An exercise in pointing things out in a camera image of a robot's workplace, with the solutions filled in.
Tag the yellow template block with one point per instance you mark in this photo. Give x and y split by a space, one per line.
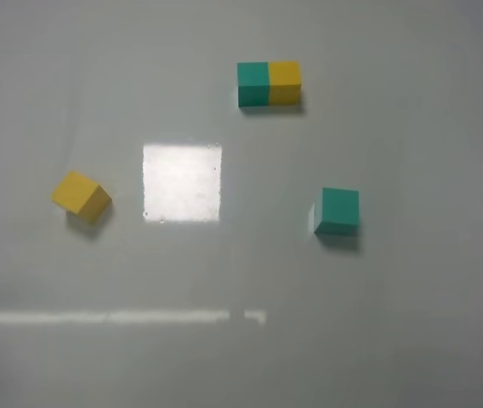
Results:
285 82

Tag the green template block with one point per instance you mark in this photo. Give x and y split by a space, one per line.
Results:
253 84

